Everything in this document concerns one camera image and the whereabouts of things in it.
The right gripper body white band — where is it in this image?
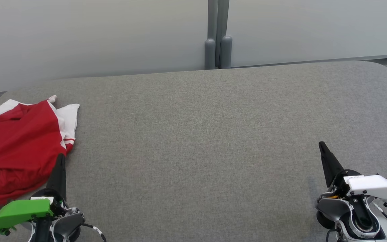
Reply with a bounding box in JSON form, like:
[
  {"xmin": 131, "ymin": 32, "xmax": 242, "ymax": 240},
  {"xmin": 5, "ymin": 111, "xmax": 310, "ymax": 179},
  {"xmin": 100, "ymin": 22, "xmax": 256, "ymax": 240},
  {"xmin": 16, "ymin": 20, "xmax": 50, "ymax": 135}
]
[{"xmin": 335, "ymin": 169, "xmax": 387, "ymax": 201}]

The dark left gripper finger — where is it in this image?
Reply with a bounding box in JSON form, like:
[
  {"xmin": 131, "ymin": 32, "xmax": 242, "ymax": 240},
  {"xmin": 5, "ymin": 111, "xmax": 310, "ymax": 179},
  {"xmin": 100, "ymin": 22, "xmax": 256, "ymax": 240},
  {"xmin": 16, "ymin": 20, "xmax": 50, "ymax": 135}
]
[
  {"xmin": 45, "ymin": 154, "xmax": 62, "ymax": 194},
  {"xmin": 57, "ymin": 154, "xmax": 67, "ymax": 201}
]

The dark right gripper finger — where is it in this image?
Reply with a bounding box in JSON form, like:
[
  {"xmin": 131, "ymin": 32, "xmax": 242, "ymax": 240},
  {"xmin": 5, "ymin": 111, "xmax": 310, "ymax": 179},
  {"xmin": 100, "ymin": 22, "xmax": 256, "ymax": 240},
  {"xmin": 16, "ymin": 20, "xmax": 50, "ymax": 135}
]
[
  {"xmin": 318, "ymin": 142, "xmax": 336, "ymax": 188},
  {"xmin": 321, "ymin": 142, "xmax": 345, "ymax": 179}
]

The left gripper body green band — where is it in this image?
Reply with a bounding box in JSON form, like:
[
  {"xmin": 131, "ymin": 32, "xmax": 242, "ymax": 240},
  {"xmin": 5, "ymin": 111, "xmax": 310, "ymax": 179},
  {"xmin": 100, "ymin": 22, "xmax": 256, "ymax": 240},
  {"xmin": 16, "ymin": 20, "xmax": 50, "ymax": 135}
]
[{"xmin": 0, "ymin": 188, "xmax": 67, "ymax": 235}]

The red white sports jersey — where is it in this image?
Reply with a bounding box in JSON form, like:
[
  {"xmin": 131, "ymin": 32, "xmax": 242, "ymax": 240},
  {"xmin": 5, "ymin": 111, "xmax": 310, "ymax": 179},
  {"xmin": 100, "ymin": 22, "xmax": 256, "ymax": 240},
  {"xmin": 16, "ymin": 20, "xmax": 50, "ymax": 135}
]
[{"xmin": 0, "ymin": 95, "xmax": 80, "ymax": 213}]

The grey fabric sofa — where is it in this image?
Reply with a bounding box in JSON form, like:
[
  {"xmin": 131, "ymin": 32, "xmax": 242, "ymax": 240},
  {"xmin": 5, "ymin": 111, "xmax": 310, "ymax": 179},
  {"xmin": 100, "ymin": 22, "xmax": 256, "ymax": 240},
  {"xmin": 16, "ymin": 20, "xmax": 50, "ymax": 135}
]
[{"xmin": 0, "ymin": 60, "xmax": 387, "ymax": 242}]

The grey partition post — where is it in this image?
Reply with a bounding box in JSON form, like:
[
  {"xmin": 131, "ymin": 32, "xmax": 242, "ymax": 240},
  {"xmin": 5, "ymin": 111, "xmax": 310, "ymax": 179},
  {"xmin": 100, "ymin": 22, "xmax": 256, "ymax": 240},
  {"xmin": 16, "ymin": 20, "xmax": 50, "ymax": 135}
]
[
  {"xmin": 204, "ymin": 0, "xmax": 217, "ymax": 70},
  {"xmin": 217, "ymin": 0, "xmax": 233, "ymax": 69}
]

